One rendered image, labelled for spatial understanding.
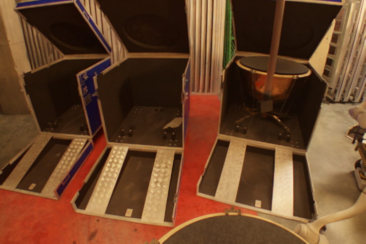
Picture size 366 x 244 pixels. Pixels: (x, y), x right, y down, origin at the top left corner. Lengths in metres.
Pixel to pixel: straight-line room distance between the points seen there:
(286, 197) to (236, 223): 1.25
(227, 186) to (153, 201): 0.69
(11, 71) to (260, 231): 3.91
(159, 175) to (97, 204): 0.62
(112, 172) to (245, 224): 1.52
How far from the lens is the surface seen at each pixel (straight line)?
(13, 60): 3.92
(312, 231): 1.67
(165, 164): 2.06
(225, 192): 1.98
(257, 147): 2.43
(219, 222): 0.86
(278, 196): 2.06
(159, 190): 1.91
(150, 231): 1.77
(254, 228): 0.88
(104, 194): 2.02
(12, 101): 4.30
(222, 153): 2.40
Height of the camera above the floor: 1.52
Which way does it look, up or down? 26 degrees down
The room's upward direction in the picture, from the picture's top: straight up
